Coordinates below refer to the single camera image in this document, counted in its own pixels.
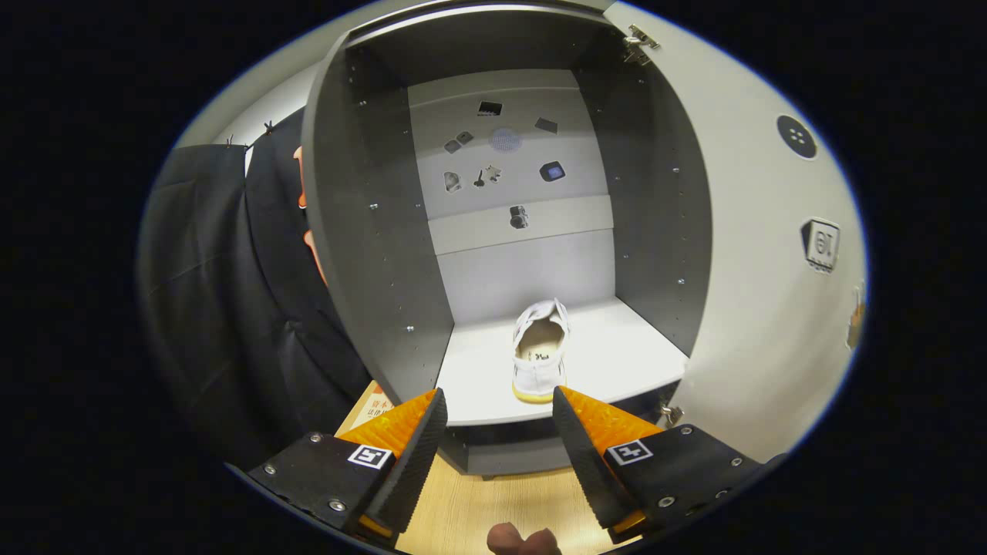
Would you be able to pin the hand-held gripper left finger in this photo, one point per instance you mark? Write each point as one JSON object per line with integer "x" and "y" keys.
{"x": 412, "y": 470}

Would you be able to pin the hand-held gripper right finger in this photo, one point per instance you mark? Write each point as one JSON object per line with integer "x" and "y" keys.
{"x": 590, "y": 462}

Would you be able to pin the white canvas shoe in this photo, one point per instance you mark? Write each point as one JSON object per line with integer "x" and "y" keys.
{"x": 540, "y": 362}

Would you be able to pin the dark grey shoe cabinet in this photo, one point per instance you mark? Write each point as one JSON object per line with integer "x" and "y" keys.
{"x": 385, "y": 231}

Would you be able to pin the small stack of books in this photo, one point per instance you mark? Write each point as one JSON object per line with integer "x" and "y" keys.
{"x": 374, "y": 405}

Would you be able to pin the black backdrop cloth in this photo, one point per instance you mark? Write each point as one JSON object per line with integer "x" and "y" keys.
{"x": 231, "y": 308}

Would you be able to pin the row of black cloth clips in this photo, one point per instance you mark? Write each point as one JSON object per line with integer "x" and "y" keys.
{"x": 268, "y": 127}

